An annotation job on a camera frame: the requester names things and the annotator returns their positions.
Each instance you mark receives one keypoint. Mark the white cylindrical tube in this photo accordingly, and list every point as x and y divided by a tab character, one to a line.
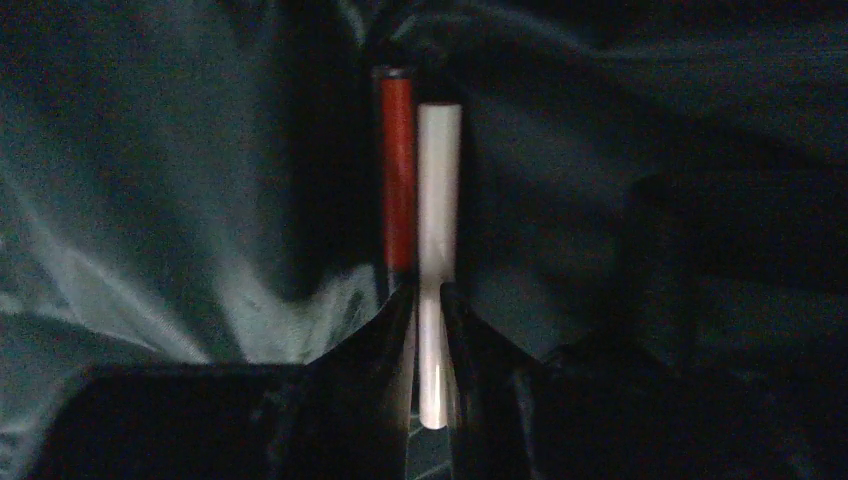
439	145

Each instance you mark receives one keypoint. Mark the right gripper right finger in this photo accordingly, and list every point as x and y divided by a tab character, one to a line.
603	408

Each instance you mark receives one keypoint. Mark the red cylindrical tube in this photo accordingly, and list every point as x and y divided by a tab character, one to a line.
396	135

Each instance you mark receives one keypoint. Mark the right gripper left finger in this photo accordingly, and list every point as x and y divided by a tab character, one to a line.
343	416

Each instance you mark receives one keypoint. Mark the black ribbed hard-shell suitcase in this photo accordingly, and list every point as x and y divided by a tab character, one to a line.
198	182

